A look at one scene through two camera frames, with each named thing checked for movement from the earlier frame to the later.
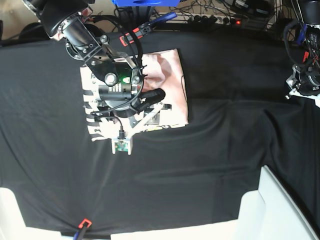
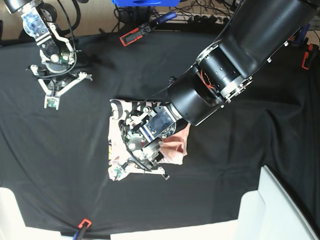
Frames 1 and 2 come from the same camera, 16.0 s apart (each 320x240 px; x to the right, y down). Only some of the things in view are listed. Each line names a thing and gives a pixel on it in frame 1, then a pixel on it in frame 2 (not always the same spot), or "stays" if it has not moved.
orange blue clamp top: (141, 31) stays
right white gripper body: (305, 83) → (143, 161)
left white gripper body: (124, 145) → (52, 98)
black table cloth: (240, 119) stays
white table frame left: (12, 226) stays
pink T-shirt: (162, 102) → (174, 148)
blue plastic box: (131, 3) stays
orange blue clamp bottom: (79, 235) stays
